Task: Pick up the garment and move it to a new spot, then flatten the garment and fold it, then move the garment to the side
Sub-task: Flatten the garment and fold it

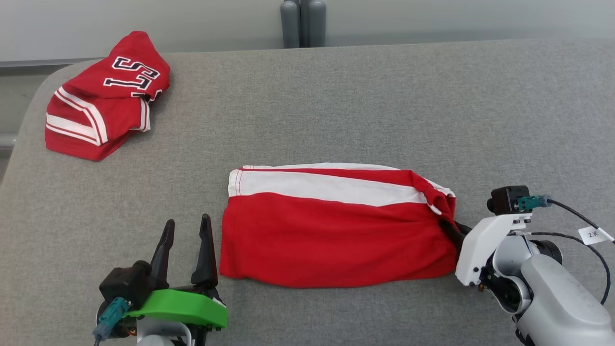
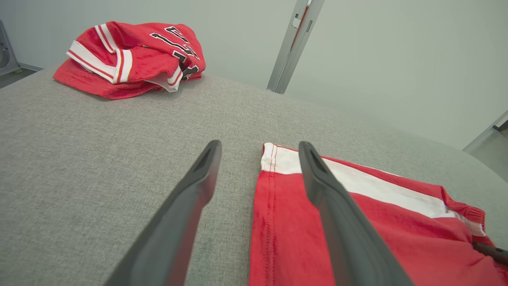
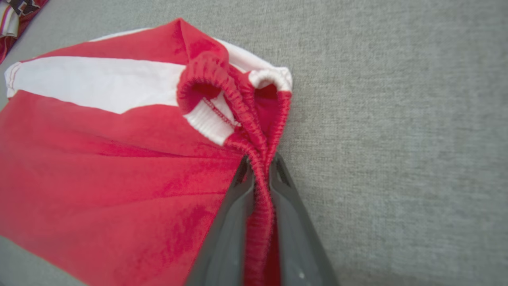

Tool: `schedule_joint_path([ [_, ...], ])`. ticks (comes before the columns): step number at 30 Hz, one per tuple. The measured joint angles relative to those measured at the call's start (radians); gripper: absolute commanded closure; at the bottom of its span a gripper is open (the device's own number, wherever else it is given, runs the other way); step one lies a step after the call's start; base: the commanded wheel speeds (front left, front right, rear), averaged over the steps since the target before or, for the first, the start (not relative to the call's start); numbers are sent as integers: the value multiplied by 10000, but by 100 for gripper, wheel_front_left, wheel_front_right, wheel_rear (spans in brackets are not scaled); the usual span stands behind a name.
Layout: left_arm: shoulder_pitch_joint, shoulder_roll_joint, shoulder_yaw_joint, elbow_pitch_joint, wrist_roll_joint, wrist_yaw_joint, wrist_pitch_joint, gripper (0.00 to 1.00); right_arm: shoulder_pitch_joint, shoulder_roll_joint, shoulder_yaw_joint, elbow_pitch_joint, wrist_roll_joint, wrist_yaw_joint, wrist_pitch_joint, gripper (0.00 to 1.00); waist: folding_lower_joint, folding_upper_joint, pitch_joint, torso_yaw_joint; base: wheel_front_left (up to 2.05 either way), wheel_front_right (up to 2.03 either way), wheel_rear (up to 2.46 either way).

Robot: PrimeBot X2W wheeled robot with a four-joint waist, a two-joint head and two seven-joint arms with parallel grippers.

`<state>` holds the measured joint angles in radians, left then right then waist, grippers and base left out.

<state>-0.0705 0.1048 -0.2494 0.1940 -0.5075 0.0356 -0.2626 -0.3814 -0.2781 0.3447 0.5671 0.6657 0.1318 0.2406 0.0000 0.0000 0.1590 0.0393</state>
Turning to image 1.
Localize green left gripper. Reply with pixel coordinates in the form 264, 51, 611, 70
126, 213, 228, 332

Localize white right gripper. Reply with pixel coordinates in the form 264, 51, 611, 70
439, 213, 533, 288

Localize red shorts with white band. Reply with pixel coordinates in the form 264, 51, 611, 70
219, 163, 458, 289

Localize red jersey with black numbers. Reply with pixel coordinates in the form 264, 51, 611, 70
44, 30, 172, 162

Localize left camera cable teal plug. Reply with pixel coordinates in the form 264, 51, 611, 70
92, 297, 131, 346

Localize white cable label tag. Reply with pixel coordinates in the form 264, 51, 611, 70
578, 224, 615, 246

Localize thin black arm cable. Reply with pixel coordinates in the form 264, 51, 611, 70
525, 232, 612, 306

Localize grey metal post with feet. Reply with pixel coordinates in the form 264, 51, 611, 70
280, 0, 327, 49

